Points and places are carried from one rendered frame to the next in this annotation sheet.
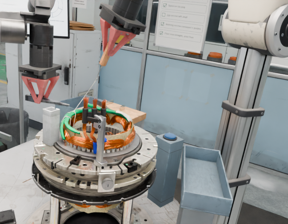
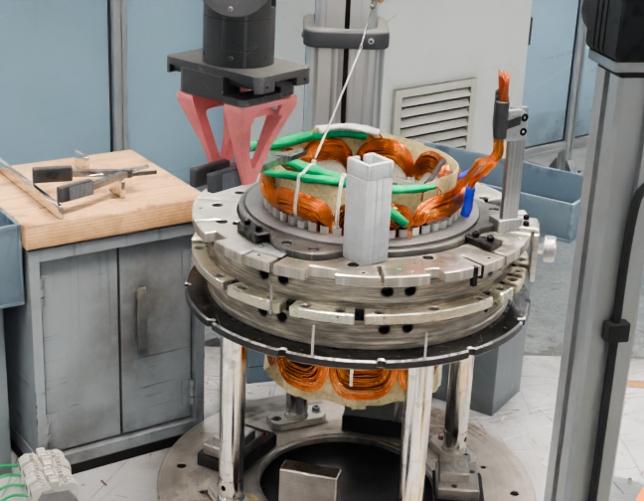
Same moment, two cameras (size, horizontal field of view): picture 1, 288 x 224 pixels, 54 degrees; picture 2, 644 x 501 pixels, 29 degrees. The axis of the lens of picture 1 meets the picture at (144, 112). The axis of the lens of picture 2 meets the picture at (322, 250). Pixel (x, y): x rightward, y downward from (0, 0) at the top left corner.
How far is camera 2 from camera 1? 115 cm
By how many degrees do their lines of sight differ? 60
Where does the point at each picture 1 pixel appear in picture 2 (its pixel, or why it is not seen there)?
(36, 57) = (270, 33)
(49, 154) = (431, 265)
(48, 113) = (386, 169)
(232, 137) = (369, 107)
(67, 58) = not seen: outside the picture
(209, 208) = not seen: hidden behind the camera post
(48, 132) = (383, 225)
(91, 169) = (521, 238)
